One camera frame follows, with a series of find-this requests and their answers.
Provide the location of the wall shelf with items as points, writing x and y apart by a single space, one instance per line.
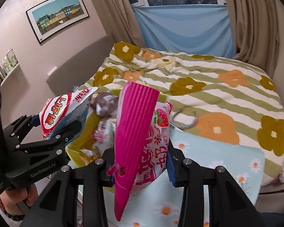
8 65

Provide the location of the beige right curtain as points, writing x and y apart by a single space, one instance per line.
254 26

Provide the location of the light blue window cloth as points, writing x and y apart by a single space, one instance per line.
197 29

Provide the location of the floral striped bed blanket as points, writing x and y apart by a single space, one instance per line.
234 101

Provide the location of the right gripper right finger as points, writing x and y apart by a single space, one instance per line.
228 203

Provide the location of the dark purple snack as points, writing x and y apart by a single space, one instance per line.
105 105

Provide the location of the white purple snack packet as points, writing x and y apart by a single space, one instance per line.
104 135

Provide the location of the grey upholstered headboard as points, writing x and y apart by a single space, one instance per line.
79 68

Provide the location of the daisy print blue tablecloth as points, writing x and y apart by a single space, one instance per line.
204 188

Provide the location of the beige left curtain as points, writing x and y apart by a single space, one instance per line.
118 19

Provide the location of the pink strawberry snack bag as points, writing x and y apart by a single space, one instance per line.
140 143

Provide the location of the beige curtain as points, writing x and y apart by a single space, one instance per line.
118 19
254 26

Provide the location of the red white Oishi bag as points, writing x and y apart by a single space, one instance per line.
62 110

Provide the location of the green cardboard storage box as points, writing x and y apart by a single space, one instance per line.
81 150

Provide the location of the person's left hand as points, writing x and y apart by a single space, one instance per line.
11 197

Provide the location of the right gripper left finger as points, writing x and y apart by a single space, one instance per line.
57 204

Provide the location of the framed colourful houses picture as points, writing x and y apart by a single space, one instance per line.
51 16

